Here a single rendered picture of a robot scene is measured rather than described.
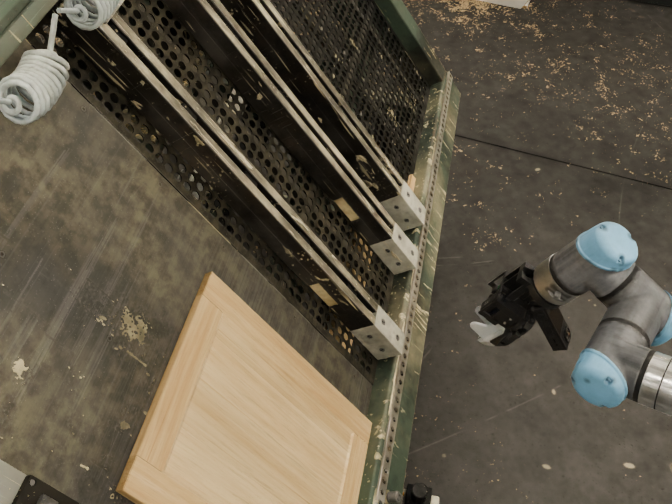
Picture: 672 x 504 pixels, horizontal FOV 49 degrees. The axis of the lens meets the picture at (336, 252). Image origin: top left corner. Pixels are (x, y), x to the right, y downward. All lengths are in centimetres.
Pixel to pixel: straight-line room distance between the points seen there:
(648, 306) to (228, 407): 73
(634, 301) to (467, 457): 167
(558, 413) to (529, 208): 107
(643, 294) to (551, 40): 363
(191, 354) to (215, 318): 10
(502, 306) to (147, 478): 62
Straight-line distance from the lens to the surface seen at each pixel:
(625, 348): 108
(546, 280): 118
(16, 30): 98
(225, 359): 139
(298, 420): 152
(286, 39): 180
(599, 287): 115
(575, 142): 396
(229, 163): 145
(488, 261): 327
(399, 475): 175
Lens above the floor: 242
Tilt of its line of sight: 48 degrees down
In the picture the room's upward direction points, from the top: straight up
